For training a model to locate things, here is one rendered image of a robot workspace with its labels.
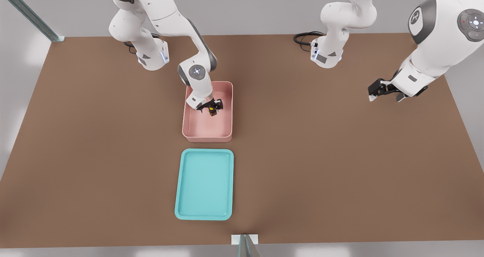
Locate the silver frame post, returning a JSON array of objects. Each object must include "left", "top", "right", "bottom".
[
  {"left": 231, "top": 234, "right": 261, "bottom": 257},
  {"left": 0, "top": 0, "right": 65, "bottom": 43}
]

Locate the pale blue-green tray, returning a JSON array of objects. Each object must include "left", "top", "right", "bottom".
[{"left": 174, "top": 148, "right": 235, "bottom": 221}]

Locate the black cable loop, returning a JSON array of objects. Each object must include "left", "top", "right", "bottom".
[
  {"left": 293, "top": 31, "right": 326, "bottom": 53},
  {"left": 124, "top": 33, "right": 161, "bottom": 54}
]

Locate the pink rectangular box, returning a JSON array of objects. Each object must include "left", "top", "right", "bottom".
[{"left": 182, "top": 81, "right": 234, "bottom": 143}]

